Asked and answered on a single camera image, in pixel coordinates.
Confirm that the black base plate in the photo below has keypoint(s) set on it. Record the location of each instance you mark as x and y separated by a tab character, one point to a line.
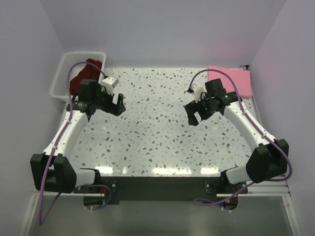
200	190

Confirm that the white plastic basket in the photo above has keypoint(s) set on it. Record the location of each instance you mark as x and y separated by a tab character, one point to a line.
58	87

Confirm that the dark red t shirt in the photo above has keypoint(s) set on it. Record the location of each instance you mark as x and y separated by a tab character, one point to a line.
88	72

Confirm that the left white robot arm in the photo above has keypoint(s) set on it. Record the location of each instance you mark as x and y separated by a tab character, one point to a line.
51	170

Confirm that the folded pink t shirt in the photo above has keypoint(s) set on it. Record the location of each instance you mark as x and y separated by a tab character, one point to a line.
240	77

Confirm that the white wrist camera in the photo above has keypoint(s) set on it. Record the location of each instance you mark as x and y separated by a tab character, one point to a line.
109	84
199	94

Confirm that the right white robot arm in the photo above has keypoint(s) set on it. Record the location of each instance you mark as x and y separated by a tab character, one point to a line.
269	158

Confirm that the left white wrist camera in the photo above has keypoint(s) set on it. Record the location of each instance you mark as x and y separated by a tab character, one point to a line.
109	84

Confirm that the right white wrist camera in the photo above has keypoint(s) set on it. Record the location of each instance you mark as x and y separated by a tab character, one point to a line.
199	94

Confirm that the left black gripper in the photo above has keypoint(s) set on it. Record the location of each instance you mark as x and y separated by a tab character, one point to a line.
117	108

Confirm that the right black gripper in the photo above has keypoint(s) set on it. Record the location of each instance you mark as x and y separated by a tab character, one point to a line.
190	108

